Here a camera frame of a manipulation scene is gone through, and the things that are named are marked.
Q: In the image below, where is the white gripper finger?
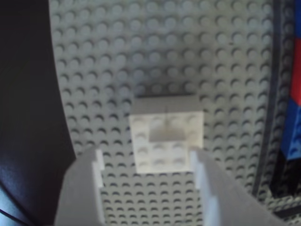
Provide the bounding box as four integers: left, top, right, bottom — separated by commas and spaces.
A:
54, 145, 106, 226
190, 150, 301, 226

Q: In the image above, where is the white brick cube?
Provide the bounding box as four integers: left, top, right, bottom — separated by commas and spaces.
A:
128, 94, 205, 175

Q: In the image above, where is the black brick cube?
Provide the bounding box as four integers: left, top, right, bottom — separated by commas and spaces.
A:
270, 150, 301, 197

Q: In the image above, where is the red brick cube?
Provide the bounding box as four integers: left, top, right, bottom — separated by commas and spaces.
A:
291, 39, 301, 106

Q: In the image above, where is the grey studded baseplate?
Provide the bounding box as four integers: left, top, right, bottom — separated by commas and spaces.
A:
48, 0, 301, 226

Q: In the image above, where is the black cable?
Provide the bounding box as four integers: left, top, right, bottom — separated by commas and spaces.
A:
0, 207, 23, 223

